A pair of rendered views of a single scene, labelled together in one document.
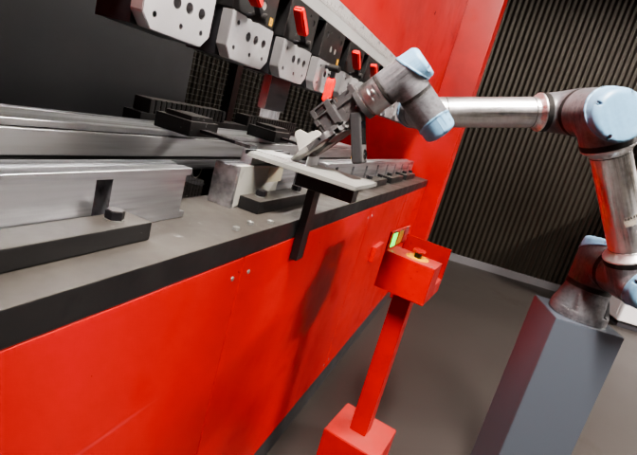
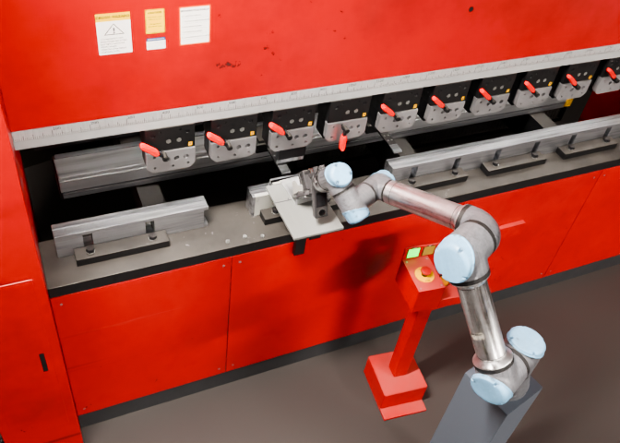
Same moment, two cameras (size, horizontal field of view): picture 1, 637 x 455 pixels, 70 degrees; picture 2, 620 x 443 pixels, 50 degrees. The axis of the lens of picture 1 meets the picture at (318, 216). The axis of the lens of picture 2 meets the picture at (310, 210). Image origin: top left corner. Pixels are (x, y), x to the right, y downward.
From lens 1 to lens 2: 181 cm
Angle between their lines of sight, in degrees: 47
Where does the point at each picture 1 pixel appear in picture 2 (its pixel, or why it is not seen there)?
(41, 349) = (108, 289)
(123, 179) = (160, 219)
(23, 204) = (113, 233)
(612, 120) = (443, 265)
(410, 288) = (408, 295)
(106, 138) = (199, 160)
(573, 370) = (474, 413)
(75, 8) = not seen: hidden behind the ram
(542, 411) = (456, 428)
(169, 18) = (164, 166)
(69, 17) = not seen: hidden behind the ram
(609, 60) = not seen: outside the picture
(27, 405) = (108, 302)
